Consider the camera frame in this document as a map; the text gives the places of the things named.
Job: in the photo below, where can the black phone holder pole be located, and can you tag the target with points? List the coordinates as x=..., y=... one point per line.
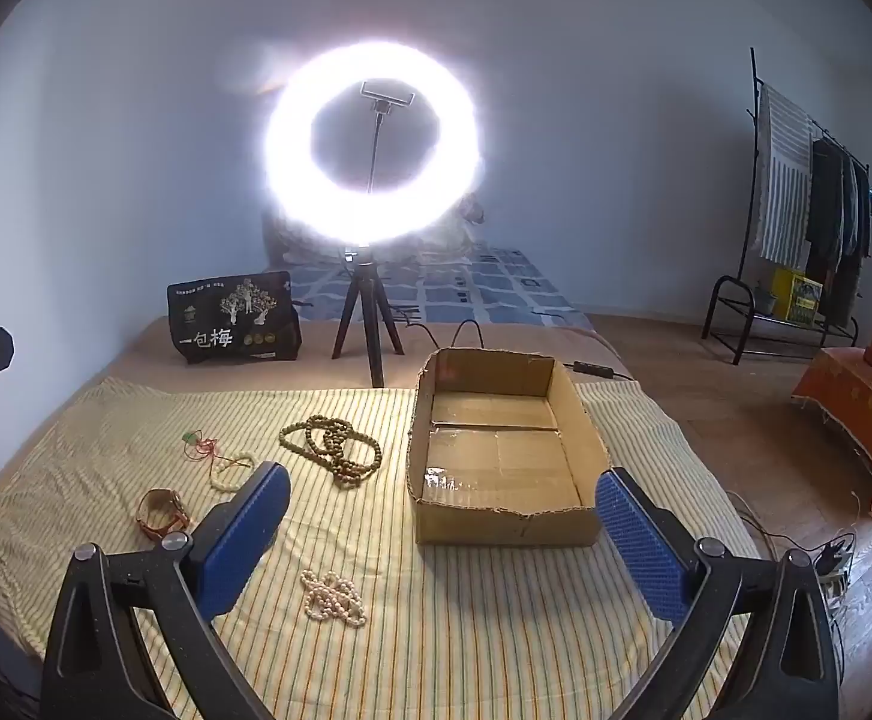
x=385, y=97

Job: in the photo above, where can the blue patterned bed sheet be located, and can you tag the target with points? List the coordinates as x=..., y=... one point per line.
x=481, y=289

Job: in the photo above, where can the striped hanging towel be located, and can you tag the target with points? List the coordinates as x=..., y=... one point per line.
x=781, y=180

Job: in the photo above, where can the black power strip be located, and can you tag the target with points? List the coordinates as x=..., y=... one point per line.
x=593, y=370

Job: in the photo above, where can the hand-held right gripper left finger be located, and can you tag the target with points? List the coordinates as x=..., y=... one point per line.
x=245, y=540

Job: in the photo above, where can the power strip with plugs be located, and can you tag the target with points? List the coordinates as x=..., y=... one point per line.
x=837, y=559

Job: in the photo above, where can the cardboard box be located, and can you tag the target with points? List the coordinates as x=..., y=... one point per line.
x=503, y=465

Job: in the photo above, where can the dark hanging clothes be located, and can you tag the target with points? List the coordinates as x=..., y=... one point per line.
x=837, y=225

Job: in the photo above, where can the black tripod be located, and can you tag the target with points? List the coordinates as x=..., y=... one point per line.
x=365, y=300

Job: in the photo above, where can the black printed bag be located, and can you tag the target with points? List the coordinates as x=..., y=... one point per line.
x=233, y=319

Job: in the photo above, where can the black clothes rack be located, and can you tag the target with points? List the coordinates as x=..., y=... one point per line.
x=721, y=307

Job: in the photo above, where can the stack of boxes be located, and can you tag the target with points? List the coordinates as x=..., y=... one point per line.
x=848, y=397

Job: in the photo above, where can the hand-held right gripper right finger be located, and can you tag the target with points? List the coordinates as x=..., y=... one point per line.
x=642, y=540

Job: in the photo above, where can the yellow striped cloth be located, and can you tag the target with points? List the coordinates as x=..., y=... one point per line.
x=421, y=615

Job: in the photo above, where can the yellow box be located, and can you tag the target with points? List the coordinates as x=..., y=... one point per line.
x=796, y=296

